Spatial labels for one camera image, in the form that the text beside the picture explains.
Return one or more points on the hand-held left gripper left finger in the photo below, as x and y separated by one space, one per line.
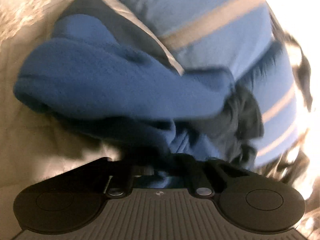
128 177

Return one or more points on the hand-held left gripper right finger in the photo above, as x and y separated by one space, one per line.
197 175

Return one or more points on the blue fleece jacket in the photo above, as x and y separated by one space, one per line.
100 80

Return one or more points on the quilted beige bedspread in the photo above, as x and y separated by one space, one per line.
37 142

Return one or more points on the large blue striped pillow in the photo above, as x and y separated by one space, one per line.
277 85

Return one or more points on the small blue striped pillow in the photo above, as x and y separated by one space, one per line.
187 10

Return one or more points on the dark bed frame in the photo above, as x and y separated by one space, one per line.
303 65

